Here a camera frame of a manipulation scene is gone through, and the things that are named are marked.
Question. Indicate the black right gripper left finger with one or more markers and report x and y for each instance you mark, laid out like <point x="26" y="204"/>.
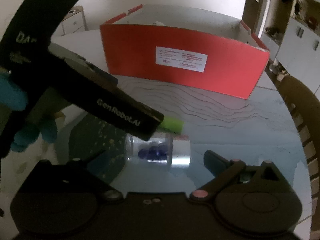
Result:
<point x="83" y="181"/>

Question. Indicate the blue gloved left hand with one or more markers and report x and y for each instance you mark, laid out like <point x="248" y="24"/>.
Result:
<point x="16" y="132"/>

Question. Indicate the red cardboard shoe box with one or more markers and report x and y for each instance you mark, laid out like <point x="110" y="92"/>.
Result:
<point x="185" y="46"/>

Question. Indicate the white wall cabinet unit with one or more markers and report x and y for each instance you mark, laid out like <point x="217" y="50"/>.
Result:
<point x="292" y="36"/>

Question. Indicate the green tube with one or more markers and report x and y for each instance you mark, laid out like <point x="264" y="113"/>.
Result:
<point x="172" y="125"/>

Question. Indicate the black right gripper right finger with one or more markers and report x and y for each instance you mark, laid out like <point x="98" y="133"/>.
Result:
<point x="225" y="174"/>

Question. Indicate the white drawer chest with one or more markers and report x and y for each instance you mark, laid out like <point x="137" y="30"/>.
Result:
<point x="73" y="22"/>

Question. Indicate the wooden chair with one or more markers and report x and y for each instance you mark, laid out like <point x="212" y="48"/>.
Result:
<point x="303" y="106"/>

